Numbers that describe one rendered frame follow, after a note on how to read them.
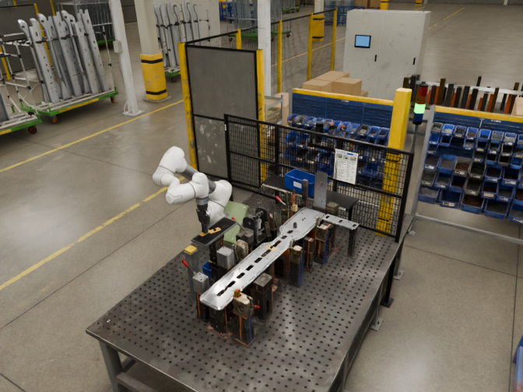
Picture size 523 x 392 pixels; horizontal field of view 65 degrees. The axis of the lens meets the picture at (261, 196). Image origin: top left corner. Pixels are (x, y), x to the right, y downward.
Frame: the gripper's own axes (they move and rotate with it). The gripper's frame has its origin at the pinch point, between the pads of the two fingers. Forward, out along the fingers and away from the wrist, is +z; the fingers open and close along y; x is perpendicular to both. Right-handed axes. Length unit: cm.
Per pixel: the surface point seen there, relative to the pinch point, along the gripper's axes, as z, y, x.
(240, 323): 39, 53, -20
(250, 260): 25.6, 25.7, 17.6
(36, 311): 125, -165, -82
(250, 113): 3, -165, 217
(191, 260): 16.0, 4.2, -16.7
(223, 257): 17.4, 17.1, 0.6
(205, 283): 22.8, 22.7, -21.5
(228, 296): 26, 41, -18
